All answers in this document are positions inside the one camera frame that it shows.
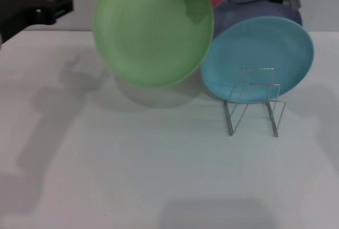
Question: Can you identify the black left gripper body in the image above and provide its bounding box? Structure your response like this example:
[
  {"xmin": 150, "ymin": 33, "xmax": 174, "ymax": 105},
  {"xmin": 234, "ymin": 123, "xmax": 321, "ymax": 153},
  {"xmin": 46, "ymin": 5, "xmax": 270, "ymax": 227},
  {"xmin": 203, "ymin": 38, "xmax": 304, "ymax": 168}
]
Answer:
[{"xmin": 0, "ymin": 0, "xmax": 58, "ymax": 51}]

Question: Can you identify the green plastic plate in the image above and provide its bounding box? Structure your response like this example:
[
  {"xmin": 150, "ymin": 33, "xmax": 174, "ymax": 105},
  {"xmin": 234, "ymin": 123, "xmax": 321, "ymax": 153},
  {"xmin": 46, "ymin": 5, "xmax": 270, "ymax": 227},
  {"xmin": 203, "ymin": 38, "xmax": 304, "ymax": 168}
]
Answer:
[{"xmin": 92, "ymin": 0, "xmax": 215, "ymax": 90}]

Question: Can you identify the purple plastic plate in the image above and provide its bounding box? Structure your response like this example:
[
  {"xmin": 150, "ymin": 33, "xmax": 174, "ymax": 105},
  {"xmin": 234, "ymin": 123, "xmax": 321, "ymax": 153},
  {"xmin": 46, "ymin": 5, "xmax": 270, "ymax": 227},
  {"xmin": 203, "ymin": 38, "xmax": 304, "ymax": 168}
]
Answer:
[{"xmin": 211, "ymin": 0, "xmax": 303, "ymax": 39}]

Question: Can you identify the blue plastic plate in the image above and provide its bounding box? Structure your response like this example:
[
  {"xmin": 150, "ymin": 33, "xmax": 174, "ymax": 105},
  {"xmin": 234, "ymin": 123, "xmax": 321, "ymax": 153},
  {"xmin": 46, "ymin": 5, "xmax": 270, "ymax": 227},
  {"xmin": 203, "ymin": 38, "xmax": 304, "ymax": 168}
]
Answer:
[{"xmin": 200, "ymin": 16, "xmax": 315, "ymax": 104}]

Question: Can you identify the metal wire plate rack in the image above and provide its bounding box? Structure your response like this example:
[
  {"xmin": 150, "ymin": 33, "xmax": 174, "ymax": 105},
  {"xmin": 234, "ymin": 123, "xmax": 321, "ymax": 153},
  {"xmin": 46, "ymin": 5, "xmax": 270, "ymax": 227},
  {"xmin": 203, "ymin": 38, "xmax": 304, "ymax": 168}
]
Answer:
[{"xmin": 224, "ymin": 67, "xmax": 287, "ymax": 138}]

